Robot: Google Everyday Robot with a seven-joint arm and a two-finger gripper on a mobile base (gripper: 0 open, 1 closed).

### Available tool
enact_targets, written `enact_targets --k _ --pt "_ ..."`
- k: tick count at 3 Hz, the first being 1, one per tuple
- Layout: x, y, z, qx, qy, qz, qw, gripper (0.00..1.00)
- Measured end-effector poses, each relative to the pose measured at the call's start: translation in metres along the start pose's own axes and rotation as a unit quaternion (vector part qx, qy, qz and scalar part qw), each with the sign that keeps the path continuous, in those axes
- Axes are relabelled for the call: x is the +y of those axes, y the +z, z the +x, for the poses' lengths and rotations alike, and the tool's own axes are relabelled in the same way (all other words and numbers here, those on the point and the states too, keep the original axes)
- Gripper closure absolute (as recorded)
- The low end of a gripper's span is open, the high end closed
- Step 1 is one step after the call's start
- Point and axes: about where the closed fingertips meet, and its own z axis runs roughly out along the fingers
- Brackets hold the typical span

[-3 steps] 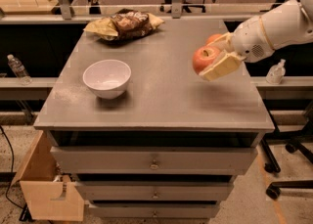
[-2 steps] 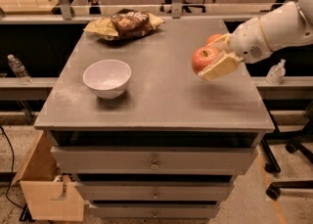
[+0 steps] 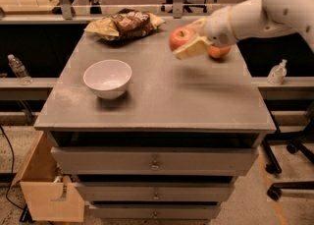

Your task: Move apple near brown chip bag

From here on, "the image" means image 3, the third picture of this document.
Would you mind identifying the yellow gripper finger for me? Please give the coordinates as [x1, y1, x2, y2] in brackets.
[186, 18, 206, 35]
[173, 36, 213, 60]

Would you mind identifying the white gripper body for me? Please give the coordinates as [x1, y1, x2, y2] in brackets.
[204, 6, 237, 47]

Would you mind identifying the red apple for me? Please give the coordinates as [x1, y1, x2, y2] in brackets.
[169, 27, 195, 51]

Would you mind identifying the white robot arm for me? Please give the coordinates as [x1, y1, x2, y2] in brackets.
[169, 0, 314, 60]

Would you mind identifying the brown chip bag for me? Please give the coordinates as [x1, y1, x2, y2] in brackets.
[84, 10, 165, 41]

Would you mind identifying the orange fruit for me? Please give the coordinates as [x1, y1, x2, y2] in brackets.
[208, 46, 231, 59]

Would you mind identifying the small clear sanitizer bottle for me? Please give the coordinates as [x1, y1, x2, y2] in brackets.
[267, 59, 287, 84]

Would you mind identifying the white bowl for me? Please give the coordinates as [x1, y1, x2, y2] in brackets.
[83, 60, 132, 100]

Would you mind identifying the grey drawer cabinet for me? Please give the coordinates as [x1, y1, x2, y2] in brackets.
[35, 19, 275, 220]

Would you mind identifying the black office chair base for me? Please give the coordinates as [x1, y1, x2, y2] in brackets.
[261, 127, 314, 201]

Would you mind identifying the clear water bottle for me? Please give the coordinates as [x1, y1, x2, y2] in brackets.
[8, 54, 32, 85]

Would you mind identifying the light wooden open drawer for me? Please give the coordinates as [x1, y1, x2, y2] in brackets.
[12, 132, 84, 223]

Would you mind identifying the black floor cable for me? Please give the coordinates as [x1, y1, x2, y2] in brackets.
[0, 126, 26, 211]

